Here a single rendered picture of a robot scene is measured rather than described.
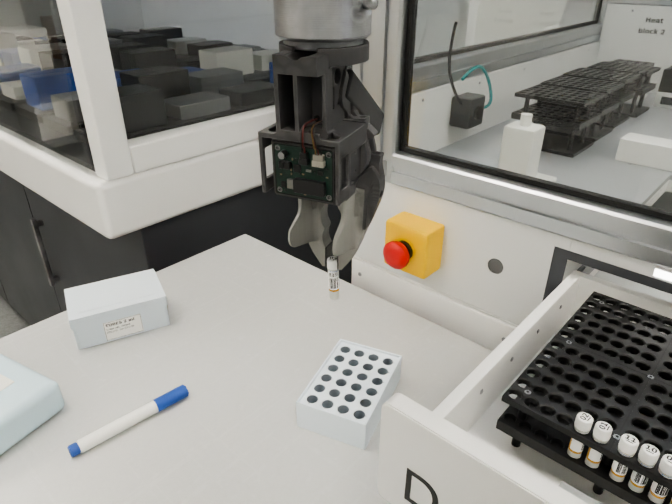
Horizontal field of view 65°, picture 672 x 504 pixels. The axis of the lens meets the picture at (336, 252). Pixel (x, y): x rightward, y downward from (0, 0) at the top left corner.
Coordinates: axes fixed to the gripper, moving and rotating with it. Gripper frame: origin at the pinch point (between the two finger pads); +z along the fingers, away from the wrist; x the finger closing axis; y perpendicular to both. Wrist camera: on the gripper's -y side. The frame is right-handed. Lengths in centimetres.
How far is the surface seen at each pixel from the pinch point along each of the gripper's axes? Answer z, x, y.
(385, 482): 13.2, 10.5, 13.4
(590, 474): 10.4, 25.9, 8.1
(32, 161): 9, -76, -24
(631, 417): 7.3, 28.2, 3.8
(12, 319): 98, -165, -59
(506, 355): 8.2, 17.6, -1.2
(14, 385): 16.7, -33.1, 15.9
